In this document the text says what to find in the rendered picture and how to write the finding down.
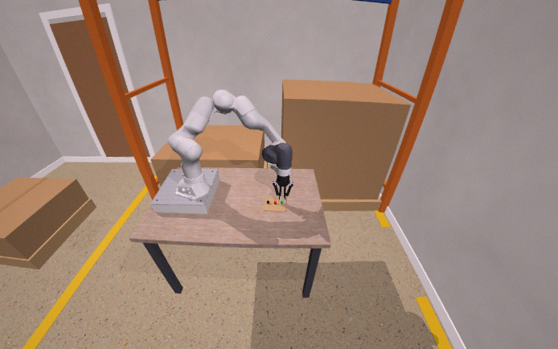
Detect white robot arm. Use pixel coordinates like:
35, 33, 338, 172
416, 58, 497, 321
168, 90, 293, 200

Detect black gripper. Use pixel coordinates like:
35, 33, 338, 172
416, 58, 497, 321
273, 175, 293, 204

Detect tan flat mat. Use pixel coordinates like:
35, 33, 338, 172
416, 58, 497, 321
264, 196, 286, 212

